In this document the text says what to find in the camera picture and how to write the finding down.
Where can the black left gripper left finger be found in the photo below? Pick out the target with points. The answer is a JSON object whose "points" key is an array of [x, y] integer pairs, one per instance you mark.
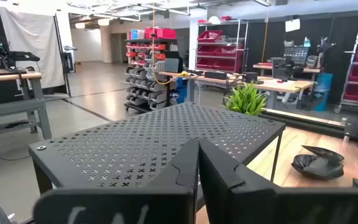
{"points": [[166, 202]]}

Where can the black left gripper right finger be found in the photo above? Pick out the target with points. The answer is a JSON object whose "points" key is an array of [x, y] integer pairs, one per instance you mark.
{"points": [[244, 202]]}

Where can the black perforated metal shelf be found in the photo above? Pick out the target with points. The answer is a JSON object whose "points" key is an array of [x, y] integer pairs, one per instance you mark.
{"points": [[151, 130]]}

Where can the green plant in white pot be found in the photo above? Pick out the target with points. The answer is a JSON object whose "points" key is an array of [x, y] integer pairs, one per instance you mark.
{"points": [[245, 99]]}

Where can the small blue bin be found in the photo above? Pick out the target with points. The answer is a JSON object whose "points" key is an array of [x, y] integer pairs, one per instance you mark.
{"points": [[180, 93]]}

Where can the wooden work table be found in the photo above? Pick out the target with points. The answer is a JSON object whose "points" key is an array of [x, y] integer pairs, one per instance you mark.
{"points": [[291, 84]]}

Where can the tall blue bin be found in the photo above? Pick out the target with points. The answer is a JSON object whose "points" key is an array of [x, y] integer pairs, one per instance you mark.
{"points": [[323, 93]]}

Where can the bin rack with red bins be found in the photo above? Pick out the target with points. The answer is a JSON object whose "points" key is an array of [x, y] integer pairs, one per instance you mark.
{"points": [[151, 62]]}

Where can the grey workbench wooden top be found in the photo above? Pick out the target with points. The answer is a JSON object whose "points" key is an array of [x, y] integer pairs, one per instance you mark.
{"points": [[39, 112]]}

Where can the small parts drawer cabinet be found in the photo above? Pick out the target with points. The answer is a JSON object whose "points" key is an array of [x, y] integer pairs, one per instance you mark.
{"points": [[297, 54]]}

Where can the white hanging sign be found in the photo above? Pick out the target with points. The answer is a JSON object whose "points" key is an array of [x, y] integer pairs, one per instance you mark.
{"points": [[292, 25]]}

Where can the black equipment on workbench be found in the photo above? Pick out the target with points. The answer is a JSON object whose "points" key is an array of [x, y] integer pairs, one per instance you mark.
{"points": [[20, 56]]}

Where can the white hanging curtain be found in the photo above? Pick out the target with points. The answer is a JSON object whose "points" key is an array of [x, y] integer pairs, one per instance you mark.
{"points": [[30, 46]]}

